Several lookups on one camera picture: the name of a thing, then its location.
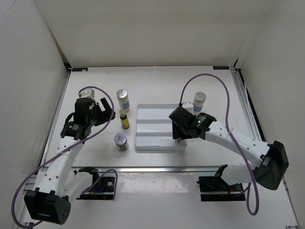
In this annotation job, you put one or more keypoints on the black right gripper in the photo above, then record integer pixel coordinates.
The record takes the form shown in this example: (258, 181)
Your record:
(177, 133)

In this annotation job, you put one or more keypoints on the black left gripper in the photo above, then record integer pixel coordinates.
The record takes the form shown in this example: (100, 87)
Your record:
(105, 115)

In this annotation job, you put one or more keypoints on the short jar grey lid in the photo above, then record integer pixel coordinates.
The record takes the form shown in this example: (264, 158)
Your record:
(121, 142)

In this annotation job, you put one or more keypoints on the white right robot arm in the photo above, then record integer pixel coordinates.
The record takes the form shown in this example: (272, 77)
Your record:
(265, 163)

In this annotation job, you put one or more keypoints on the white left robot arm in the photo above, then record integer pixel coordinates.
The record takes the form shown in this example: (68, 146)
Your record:
(52, 198)

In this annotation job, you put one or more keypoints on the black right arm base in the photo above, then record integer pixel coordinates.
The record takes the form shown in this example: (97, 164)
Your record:
(215, 190)

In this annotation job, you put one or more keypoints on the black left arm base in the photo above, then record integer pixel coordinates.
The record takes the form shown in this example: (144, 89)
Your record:
(105, 189)

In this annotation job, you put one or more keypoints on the tall white jar silver lid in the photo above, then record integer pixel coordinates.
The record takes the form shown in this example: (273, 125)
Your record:
(123, 100)

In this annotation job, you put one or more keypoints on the small yellow label bottle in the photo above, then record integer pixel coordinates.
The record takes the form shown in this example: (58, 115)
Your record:
(124, 120)

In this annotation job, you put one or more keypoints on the white divided tray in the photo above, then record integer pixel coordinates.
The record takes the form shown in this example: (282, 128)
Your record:
(153, 128)

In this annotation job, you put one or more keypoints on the tall white jar blue label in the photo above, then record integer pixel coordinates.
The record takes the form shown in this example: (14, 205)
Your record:
(198, 102)

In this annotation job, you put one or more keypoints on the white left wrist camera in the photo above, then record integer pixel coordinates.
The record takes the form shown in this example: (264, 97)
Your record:
(87, 93)

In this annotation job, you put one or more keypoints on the aluminium frame rail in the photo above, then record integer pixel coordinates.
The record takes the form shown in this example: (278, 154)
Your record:
(165, 169)

